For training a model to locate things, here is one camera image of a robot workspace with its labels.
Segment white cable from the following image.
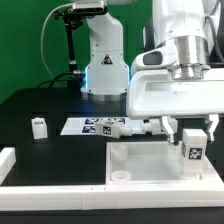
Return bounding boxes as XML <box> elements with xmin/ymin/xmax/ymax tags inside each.
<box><xmin>40</xmin><ymin>3</ymin><xmax>75</xmax><ymax>81</ymax></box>

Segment black cables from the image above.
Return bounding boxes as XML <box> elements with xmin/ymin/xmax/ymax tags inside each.
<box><xmin>35</xmin><ymin>71</ymin><xmax>85</xmax><ymax>89</ymax></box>

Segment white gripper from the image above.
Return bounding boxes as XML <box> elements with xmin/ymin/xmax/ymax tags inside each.
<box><xmin>126</xmin><ymin>45</ymin><xmax>224</xmax><ymax>144</ymax></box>

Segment black camera stand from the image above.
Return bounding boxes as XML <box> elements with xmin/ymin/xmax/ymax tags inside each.
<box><xmin>54</xmin><ymin>7</ymin><xmax>88</xmax><ymax>72</ymax></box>

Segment white marker base sheet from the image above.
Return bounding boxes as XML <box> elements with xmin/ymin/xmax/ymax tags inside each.
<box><xmin>59</xmin><ymin>116</ymin><xmax>144</xmax><ymax>136</ymax></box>

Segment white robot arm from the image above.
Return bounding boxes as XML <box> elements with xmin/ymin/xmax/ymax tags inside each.
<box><xmin>126</xmin><ymin>0</ymin><xmax>224</xmax><ymax>136</ymax></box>

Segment white U-shaped fence frame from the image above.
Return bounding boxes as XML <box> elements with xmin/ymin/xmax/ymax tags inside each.
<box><xmin>0</xmin><ymin>147</ymin><xmax>224</xmax><ymax>211</ymax></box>

